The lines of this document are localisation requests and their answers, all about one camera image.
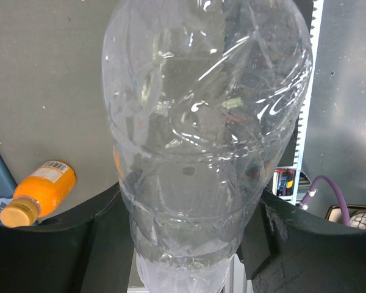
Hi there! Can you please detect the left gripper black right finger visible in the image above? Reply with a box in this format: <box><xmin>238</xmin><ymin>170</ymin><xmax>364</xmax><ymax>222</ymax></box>
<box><xmin>238</xmin><ymin>191</ymin><xmax>366</xmax><ymax>292</ymax></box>

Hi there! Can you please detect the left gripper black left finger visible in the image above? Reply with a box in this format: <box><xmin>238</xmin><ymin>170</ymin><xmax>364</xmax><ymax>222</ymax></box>
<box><xmin>0</xmin><ymin>184</ymin><xmax>134</xmax><ymax>292</ymax></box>

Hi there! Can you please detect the orange juice bottle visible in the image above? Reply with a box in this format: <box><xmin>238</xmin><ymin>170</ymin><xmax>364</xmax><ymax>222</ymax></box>
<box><xmin>11</xmin><ymin>161</ymin><xmax>76</xmax><ymax>223</ymax></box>

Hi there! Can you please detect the orange bottle cap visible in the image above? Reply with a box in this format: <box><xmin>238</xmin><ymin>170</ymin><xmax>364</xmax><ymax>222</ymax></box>
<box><xmin>0</xmin><ymin>199</ymin><xmax>39</xmax><ymax>228</ymax></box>

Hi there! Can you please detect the clear bottle orange base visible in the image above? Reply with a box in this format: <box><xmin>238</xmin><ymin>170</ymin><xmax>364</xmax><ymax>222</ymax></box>
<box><xmin>102</xmin><ymin>1</ymin><xmax>312</xmax><ymax>292</ymax></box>

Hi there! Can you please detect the floral patterned box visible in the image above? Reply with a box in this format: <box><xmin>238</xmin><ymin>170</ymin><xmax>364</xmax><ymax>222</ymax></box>
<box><xmin>325</xmin><ymin>204</ymin><xmax>366</xmax><ymax>230</ymax></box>

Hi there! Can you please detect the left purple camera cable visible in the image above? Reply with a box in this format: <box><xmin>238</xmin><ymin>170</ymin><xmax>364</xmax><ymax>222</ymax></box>
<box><xmin>298</xmin><ymin>175</ymin><xmax>352</xmax><ymax>227</ymax></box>

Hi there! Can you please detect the grey slotted cable duct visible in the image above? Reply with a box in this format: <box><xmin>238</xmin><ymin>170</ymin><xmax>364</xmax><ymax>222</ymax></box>
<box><xmin>291</xmin><ymin>0</ymin><xmax>325</xmax><ymax>205</ymax></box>

